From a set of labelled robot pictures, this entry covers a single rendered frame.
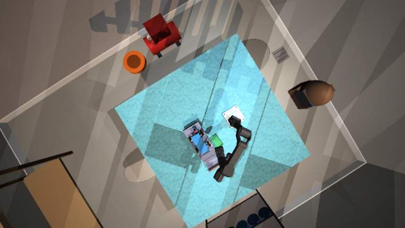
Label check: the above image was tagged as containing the dark grey ramp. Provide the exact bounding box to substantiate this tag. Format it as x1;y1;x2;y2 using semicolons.
183;121;219;173

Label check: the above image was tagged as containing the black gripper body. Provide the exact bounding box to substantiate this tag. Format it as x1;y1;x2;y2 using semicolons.
215;146;227;163

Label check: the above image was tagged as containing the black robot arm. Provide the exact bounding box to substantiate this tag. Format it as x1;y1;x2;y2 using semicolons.
213;115;252;183

